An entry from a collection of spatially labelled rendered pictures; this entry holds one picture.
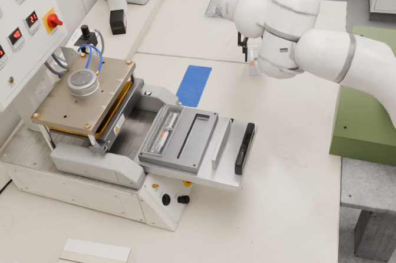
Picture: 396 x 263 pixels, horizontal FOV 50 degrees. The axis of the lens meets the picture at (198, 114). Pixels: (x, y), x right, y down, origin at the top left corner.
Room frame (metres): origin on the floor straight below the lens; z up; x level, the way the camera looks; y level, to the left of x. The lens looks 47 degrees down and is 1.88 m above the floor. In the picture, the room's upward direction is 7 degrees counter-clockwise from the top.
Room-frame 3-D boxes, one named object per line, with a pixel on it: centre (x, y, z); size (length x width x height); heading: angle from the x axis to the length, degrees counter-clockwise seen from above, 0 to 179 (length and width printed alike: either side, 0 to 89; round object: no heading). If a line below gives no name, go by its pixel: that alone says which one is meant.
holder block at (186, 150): (0.78, 0.06, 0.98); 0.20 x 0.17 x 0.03; 157
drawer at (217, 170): (0.76, 0.01, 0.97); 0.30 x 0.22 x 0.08; 67
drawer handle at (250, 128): (0.70, -0.11, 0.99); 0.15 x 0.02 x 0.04; 157
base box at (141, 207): (0.89, 0.28, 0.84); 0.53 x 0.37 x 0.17; 67
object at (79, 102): (0.91, 0.32, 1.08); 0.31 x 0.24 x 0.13; 157
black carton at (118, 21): (1.60, 0.30, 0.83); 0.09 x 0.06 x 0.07; 179
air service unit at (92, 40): (1.13, 0.33, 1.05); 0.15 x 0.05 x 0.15; 157
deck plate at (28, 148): (0.89, 0.33, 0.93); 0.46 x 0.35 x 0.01; 67
